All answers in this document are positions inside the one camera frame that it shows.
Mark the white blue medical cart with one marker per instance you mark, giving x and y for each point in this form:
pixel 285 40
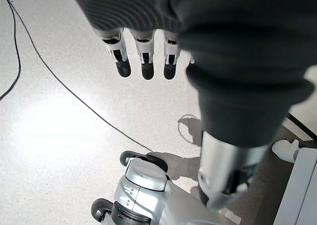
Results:
pixel 299 190

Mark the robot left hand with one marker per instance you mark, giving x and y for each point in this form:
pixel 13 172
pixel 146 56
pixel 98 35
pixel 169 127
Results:
pixel 235 49

